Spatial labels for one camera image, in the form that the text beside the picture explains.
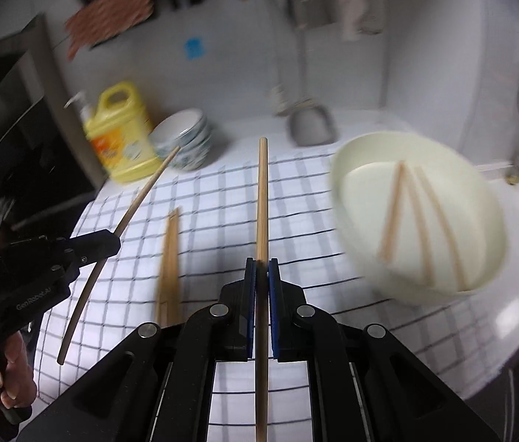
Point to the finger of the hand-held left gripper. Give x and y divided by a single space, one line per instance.
96 246

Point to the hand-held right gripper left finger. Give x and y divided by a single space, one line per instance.
251 313

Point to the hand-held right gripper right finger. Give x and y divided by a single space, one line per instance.
274 313

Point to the single wooden chopstick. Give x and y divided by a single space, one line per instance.
441 230
418 230
393 212
263 193
80 306

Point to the pile of wooden chopsticks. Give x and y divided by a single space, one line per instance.
169 262

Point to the large white bowl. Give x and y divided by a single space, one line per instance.
370 221

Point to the person's left hand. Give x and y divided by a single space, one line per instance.
20 377

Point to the white black checked cloth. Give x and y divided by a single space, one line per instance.
222 221

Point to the yellow detergent jug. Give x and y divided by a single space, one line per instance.
121 142

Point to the metal spatula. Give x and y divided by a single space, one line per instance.
312 126

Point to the reddish woven potholder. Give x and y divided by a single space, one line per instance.
107 18

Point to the pink dish cloth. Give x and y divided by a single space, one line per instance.
347 0

